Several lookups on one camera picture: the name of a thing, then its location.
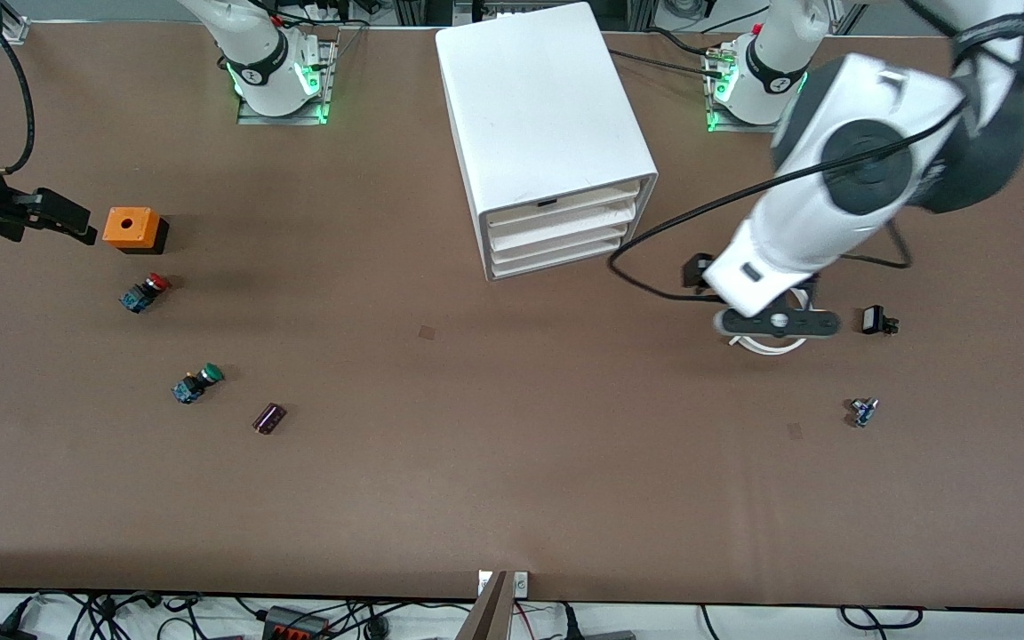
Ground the white plastic drawer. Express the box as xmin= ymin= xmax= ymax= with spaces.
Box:
xmin=485 ymin=178 xmax=646 ymax=228
xmin=487 ymin=199 xmax=638 ymax=243
xmin=491 ymin=235 xmax=628 ymax=272
xmin=489 ymin=220 xmax=631 ymax=257

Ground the white drawer cabinet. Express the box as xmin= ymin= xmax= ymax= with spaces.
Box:
xmin=435 ymin=2 xmax=660 ymax=284

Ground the white curved plastic strip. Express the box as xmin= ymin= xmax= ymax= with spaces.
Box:
xmin=730 ymin=284 xmax=817 ymax=356

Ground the black orange power strip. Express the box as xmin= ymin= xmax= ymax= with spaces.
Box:
xmin=261 ymin=606 xmax=328 ymax=640

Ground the orange button enclosure box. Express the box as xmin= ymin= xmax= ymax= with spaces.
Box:
xmin=102 ymin=206 xmax=170 ymax=256

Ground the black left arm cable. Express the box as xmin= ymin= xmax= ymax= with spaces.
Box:
xmin=608 ymin=18 xmax=1024 ymax=305

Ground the red push button switch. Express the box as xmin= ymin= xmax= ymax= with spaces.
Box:
xmin=118 ymin=273 xmax=172 ymax=314

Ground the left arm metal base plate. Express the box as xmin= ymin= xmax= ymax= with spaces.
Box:
xmin=706 ymin=44 xmax=802 ymax=134

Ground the green push button switch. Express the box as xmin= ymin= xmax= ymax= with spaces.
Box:
xmin=172 ymin=363 xmax=226 ymax=405

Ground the black cable on table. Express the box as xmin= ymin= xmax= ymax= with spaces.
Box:
xmin=608 ymin=49 xmax=726 ymax=81

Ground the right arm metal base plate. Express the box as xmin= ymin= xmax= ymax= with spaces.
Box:
xmin=236 ymin=40 xmax=337 ymax=126

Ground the black cable loop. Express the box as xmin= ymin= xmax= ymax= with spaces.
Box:
xmin=839 ymin=604 xmax=924 ymax=630

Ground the grey camera stand post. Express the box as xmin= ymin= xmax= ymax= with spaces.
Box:
xmin=457 ymin=571 xmax=510 ymax=640

